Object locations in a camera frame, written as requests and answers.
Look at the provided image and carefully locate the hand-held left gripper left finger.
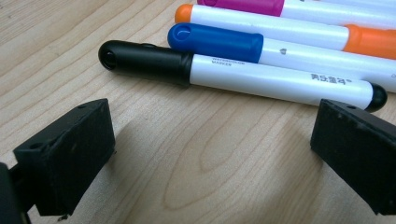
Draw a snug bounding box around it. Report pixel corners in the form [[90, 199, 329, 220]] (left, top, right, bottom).
[[12, 98, 117, 217]]

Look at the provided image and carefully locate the blue marker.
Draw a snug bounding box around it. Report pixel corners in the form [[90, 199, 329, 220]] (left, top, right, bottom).
[[167, 21, 396, 93]]

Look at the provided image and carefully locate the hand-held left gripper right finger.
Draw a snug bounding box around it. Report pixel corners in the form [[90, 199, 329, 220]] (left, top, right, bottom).
[[310, 98, 396, 217]]

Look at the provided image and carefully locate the black marker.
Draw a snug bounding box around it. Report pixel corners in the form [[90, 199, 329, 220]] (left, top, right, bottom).
[[97, 39, 389, 114]]

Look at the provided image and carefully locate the magenta marker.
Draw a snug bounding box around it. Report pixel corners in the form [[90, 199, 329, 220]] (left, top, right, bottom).
[[196, 0, 396, 31]]

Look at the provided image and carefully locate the orange marker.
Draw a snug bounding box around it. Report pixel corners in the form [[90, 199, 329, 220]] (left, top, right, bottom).
[[174, 3, 396, 61]]

